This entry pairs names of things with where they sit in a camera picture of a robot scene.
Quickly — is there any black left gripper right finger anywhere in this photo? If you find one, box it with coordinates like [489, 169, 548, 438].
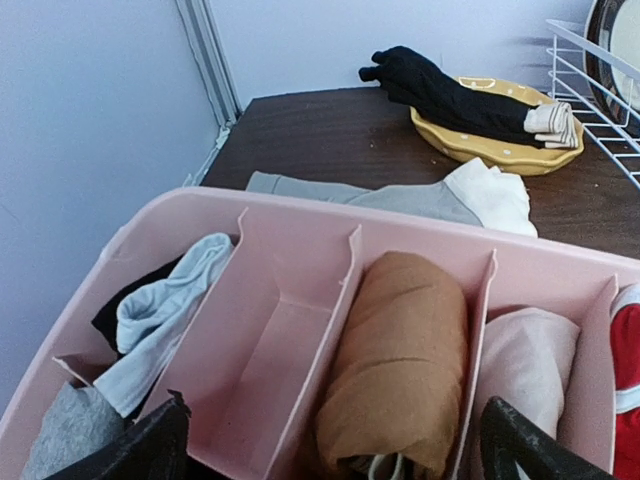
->
[480, 396, 612, 480]

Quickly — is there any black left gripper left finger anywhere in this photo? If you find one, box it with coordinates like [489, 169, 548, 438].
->
[42, 389, 192, 480]

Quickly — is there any pink white underwear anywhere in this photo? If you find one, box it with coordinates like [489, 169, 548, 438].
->
[469, 307, 580, 479]

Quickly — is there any grey cloth in box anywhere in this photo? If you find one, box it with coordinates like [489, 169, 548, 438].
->
[20, 383, 125, 479]

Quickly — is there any white sock in box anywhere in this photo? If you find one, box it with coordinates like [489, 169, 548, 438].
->
[94, 233, 234, 418]

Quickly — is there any brown rolled cloth in box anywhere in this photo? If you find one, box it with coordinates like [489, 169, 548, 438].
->
[315, 251, 469, 479]

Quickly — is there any pink plastic organizer box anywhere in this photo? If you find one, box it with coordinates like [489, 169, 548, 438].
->
[1, 187, 639, 479]

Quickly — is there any red rolled cloth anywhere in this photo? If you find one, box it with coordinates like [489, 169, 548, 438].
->
[610, 284, 639, 479]

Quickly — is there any yellow plate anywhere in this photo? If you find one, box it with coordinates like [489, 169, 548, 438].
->
[409, 76, 585, 176]

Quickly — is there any white beige striped sock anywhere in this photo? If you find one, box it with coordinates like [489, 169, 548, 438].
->
[523, 102, 579, 149]

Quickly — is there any black sock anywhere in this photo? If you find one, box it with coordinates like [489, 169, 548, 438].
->
[358, 46, 530, 129]

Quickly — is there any black rimmed beige plate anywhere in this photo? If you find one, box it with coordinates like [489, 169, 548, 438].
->
[583, 0, 639, 136]

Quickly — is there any white wire dish rack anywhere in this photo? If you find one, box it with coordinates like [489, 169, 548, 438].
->
[546, 19, 639, 188]

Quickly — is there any left aluminium frame post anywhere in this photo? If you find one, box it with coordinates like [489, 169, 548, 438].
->
[175, 0, 242, 129]

